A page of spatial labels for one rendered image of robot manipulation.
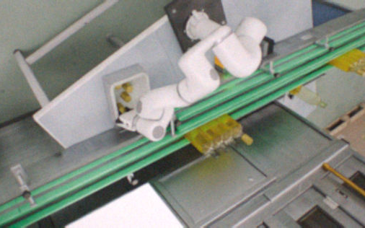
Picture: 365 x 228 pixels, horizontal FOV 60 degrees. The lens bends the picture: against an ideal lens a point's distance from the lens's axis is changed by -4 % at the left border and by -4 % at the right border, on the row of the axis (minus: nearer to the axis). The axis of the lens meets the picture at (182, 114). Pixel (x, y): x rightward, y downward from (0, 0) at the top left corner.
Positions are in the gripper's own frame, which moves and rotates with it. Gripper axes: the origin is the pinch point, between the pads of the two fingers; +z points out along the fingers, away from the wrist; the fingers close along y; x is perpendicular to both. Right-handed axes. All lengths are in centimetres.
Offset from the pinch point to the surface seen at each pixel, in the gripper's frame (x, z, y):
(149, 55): 19.2, 1.7, 19.2
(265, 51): 2, -6, 85
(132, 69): 16.9, -0.7, 8.5
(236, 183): -39, -33, 29
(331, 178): -49, -56, 68
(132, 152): -15.6, -6.9, -4.0
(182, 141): -22.5, -6.9, 21.7
